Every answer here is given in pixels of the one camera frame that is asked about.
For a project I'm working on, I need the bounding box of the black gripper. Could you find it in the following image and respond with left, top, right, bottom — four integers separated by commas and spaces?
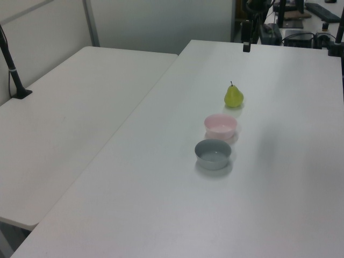
240, 20, 252, 53

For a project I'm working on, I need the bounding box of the green yellow pear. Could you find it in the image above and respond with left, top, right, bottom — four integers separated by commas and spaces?
224, 81, 245, 109

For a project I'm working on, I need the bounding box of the pink plastic bowl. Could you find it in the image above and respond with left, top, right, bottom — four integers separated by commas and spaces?
203, 113, 238, 140

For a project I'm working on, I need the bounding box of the grey plastic bowl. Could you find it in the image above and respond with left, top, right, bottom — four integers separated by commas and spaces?
194, 139, 232, 170

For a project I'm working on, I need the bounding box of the yellow wooden panel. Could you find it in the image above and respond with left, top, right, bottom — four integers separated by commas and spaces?
235, 0, 247, 21

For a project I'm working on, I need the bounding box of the black monitor stand pole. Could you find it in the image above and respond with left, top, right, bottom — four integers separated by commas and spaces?
276, 0, 287, 27

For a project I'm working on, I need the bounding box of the black electronics box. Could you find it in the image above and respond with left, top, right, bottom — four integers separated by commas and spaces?
281, 28, 316, 48

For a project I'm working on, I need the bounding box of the brown desk board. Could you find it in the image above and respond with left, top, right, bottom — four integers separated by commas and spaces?
284, 10, 312, 21

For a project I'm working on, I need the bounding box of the black keyboard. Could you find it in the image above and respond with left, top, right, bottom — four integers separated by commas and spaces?
305, 2, 341, 23

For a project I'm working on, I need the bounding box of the black pole with clamp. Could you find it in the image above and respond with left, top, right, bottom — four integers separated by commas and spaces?
327, 23, 344, 58

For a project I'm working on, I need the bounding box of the white side table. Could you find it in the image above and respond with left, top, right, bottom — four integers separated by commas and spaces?
0, 46, 180, 231

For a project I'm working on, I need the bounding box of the black camera pole with base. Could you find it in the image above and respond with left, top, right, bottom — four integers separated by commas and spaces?
0, 24, 33, 99

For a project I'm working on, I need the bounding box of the thin black pole cable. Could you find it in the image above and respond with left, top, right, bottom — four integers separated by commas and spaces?
0, 25, 14, 98

